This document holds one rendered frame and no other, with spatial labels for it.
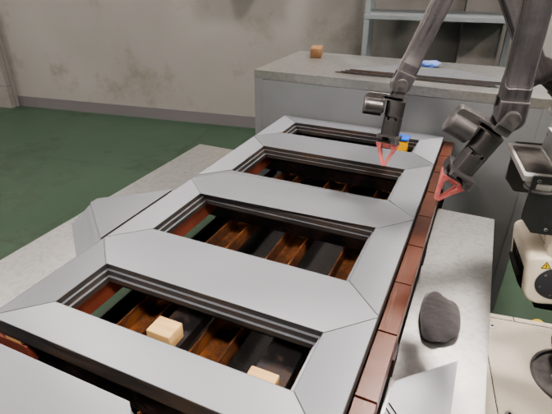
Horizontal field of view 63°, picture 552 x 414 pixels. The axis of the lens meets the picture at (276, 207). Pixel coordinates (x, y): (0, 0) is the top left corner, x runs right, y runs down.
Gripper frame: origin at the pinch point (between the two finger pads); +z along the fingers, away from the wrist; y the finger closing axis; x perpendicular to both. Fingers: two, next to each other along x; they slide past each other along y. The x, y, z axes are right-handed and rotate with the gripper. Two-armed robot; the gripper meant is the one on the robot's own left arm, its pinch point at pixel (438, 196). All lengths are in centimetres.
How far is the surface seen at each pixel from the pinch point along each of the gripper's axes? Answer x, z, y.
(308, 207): -24.6, 28.3, -11.1
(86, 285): -62, 49, 38
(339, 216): -15.7, 23.8, -8.3
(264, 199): -37, 35, -13
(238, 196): -45, 39, -12
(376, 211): -6.7, 19.1, -14.2
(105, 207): -81, 65, -4
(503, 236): 63, 33, -88
